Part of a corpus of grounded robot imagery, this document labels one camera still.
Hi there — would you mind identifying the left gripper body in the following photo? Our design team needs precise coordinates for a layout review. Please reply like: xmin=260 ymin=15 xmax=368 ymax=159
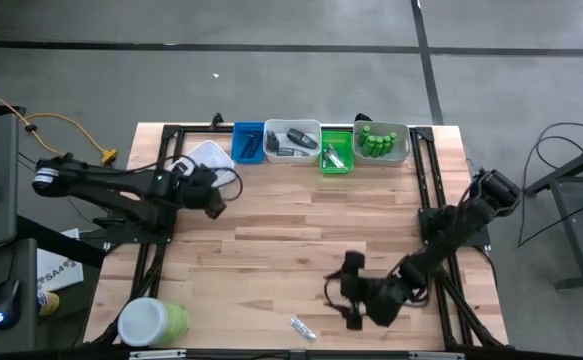
xmin=170 ymin=167 xmax=220 ymax=210

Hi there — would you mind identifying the white perforated plastic basket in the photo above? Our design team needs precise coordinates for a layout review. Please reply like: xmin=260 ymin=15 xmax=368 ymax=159
xmin=170 ymin=139 xmax=236 ymax=189

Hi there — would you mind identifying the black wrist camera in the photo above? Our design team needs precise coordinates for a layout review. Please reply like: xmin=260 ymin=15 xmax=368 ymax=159
xmin=172 ymin=159 xmax=196 ymax=177
xmin=343 ymin=250 xmax=367 ymax=277

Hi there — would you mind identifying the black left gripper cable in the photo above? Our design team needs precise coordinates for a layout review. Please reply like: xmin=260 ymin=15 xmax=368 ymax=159
xmin=163 ymin=154 xmax=245 ymax=203

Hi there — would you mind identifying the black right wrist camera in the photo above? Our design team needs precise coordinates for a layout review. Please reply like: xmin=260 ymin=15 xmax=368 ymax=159
xmin=343 ymin=250 xmax=367 ymax=277

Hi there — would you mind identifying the green plastic basket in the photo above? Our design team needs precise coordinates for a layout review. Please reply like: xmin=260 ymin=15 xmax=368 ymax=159
xmin=319 ymin=129 xmax=356 ymax=176

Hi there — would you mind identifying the yellow cable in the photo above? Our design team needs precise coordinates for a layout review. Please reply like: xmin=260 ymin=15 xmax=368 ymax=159
xmin=0 ymin=81 xmax=119 ymax=165

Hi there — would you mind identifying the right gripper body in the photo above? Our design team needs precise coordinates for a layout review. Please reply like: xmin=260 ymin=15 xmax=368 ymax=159
xmin=339 ymin=273 xmax=408 ymax=329

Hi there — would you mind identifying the black computer mouse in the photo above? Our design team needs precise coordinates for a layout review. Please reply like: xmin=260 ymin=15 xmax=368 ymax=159
xmin=0 ymin=278 xmax=22 ymax=331

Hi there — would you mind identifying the green disinfecting wipes canister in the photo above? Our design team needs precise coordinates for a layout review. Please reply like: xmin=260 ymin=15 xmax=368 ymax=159
xmin=116 ymin=297 xmax=191 ymax=349

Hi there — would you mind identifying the wrapped adhesive bandage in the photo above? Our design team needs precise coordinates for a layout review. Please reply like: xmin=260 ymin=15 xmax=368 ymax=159
xmin=290 ymin=315 xmax=318 ymax=344

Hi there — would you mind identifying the white plastic bin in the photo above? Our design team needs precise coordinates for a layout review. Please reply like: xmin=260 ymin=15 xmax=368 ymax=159
xmin=352 ymin=119 xmax=412 ymax=168
xmin=263 ymin=118 xmax=323 ymax=165

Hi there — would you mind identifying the silver metal bar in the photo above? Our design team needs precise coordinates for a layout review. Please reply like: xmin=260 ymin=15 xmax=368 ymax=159
xmin=128 ymin=349 xmax=188 ymax=360

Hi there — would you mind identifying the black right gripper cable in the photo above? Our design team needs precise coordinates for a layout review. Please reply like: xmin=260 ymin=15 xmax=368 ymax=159
xmin=322 ymin=277 xmax=345 ymax=314

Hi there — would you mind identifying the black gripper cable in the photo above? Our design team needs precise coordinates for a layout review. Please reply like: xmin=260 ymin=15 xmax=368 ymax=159
xmin=322 ymin=277 xmax=345 ymax=314
xmin=163 ymin=154 xmax=245 ymax=203

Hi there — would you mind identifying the blue plastic basket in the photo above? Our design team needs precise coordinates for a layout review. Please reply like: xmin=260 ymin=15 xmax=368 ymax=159
xmin=231 ymin=121 xmax=267 ymax=165

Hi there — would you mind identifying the dark desk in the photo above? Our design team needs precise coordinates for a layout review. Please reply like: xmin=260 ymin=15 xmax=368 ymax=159
xmin=0 ymin=238 xmax=39 ymax=354

